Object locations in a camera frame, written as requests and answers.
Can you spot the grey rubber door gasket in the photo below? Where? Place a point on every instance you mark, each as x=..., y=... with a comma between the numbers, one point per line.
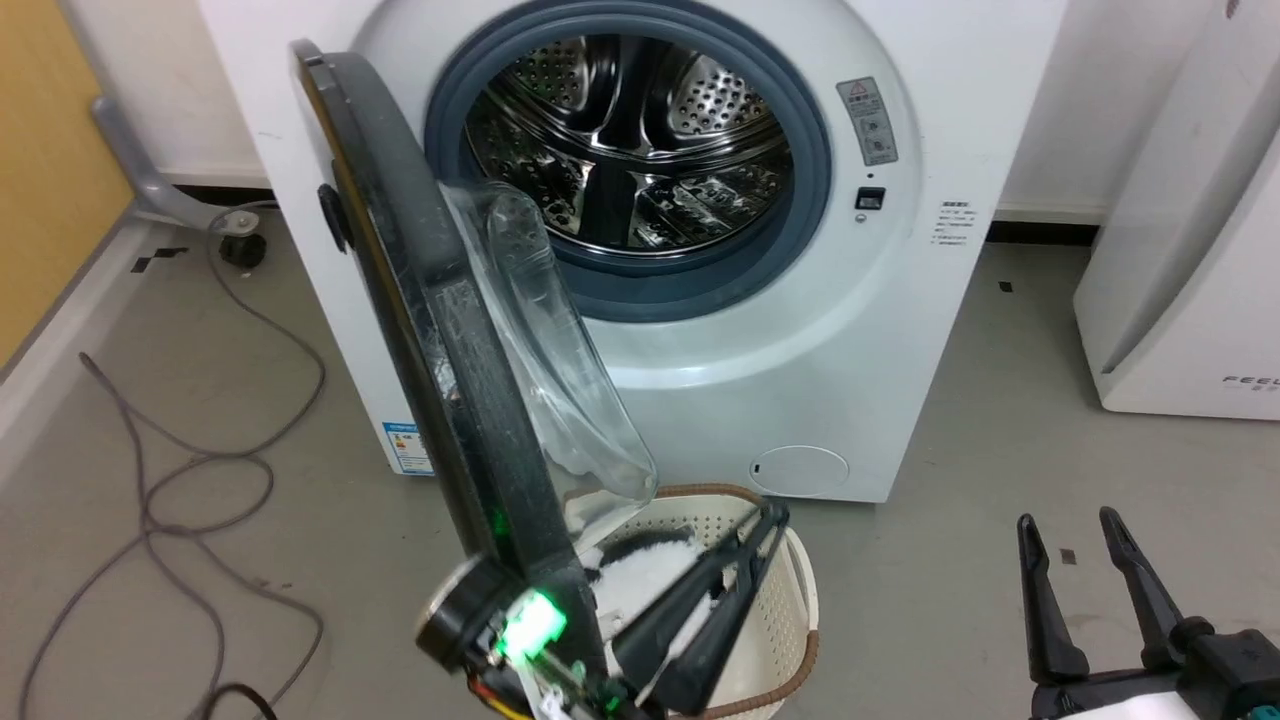
x=812, y=170

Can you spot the white and black plush toy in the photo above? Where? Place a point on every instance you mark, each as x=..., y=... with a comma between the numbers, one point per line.
x=640, y=585

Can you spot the blue energy label sticker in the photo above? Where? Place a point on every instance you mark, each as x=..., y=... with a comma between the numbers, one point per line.
x=408, y=448

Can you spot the black round glass washer door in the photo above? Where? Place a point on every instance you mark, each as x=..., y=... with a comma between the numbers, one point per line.
x=400, y=250

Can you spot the round white filter cover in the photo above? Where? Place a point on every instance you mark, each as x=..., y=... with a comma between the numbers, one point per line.
x=800, y=471

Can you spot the cream perforated laundry basket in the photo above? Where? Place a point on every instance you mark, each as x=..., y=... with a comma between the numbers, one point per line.
x=782, y=620

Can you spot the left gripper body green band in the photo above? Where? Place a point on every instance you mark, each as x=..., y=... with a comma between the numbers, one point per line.
x=530, y=628

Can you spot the black caster wheel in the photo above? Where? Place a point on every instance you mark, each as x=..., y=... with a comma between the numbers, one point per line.
x=243, y=250

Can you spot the white floor appliance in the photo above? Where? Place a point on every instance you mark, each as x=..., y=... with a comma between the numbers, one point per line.
x=1180, y=300

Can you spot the grey warning sticker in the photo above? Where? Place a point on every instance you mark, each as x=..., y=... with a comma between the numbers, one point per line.
x=867, y=120

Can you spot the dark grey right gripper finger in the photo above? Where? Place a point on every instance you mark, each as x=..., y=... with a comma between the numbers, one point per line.
x=1050, y=620
x=1150, y=600

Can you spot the grey metal stand leg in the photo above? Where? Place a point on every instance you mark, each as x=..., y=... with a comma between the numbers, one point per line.
x=150, y=185

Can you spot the stainless steel washer drum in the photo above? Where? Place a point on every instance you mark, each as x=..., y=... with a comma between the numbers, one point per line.
x=640, y=130

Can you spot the white front-load washing machine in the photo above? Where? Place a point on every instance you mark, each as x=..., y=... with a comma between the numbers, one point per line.
x=850, y=350

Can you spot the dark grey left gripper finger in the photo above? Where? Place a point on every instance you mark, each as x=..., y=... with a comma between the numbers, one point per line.
x=690, y=595
x=725, y=630

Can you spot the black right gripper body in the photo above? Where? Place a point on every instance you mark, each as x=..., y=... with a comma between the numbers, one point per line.
x=1230, y=680

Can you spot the yellow partition board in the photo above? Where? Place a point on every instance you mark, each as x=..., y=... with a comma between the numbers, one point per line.
x=50, y=180

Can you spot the black door latch socket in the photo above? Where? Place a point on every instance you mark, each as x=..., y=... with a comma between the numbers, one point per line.
x=870, y=198

